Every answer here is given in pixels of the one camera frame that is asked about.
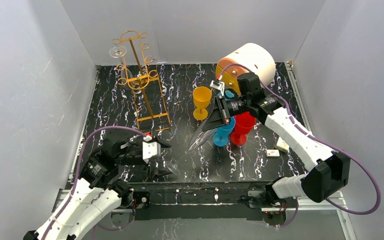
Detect light blue plastic wine glass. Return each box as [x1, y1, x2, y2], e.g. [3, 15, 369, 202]
[224, 90, 235, 99]

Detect red plastic wine glass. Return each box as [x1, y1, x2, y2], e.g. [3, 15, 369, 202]
[230, 112, 256, 146]

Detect clear wine glass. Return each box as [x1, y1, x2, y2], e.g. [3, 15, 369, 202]
[109, 45, 134, 90]
[166, 120, 217, 175]

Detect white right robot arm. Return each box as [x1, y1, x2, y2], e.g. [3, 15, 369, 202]
[202, 72, 351, 203]

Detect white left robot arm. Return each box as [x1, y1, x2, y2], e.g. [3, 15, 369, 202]
[23, 134, 171, 240]

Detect orange plastic wine glass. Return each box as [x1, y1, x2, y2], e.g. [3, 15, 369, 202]
[192, 86, 212, 121]

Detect round drawer cabinet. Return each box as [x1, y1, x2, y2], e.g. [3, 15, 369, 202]
[215, 43, 276, 94]

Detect black marble table mat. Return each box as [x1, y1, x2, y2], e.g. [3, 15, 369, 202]
[77, 63, 308, 182]

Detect cream rectangular box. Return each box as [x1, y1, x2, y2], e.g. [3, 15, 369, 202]
[274, 136, 290, 153]

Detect small white box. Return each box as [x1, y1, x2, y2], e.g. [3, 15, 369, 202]
[266, 149, 281, 158]

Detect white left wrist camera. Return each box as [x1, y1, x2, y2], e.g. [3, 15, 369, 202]
[142, 133, 162, 164]

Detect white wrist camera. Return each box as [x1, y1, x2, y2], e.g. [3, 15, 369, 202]
[142, 133, 162, 164]
[210, 74, 225, 97]

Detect gold wire wine glass rack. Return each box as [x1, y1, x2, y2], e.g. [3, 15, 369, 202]
[112, 30, 171, 133]

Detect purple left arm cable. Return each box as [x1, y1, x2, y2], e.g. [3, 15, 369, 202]
[41, 125, 148, 240]

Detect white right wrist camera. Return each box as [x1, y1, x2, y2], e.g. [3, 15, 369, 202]
[210, 74, 225, 97]

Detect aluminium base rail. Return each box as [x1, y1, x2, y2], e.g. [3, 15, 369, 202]
[44, 188, 359, 240]

